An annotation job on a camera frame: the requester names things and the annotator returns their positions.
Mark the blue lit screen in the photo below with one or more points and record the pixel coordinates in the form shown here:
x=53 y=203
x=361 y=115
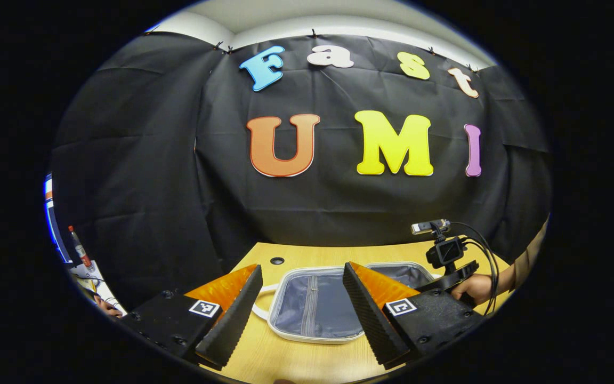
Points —
x=51 y=218

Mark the black backdrop cloth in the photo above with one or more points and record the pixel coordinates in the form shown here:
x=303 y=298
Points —
x=179 y=186

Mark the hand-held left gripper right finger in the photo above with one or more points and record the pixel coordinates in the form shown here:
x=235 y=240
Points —
x=371 y=314

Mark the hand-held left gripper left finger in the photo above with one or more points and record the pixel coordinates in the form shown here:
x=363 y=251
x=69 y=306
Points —
x=232 y=320

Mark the small red white bottle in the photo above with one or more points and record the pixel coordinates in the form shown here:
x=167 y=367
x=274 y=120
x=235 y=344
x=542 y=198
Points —
x=80 y=248

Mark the white side table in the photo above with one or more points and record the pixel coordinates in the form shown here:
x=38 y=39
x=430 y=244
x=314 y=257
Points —
x=94 y=282

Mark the white suitcase with grey lining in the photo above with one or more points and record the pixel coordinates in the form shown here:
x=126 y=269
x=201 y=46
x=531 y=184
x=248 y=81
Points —
x=317 y=304

